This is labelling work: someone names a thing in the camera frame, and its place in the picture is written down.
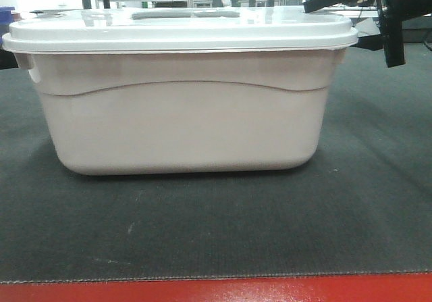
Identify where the white lidded storage bin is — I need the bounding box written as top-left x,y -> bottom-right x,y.
2,6 -> 358,175

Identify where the blue plastic crate on table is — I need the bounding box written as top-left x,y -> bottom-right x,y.
0,6 -> 15,33

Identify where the dark grey table mat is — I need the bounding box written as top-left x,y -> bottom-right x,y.
1,43 -> 431,283

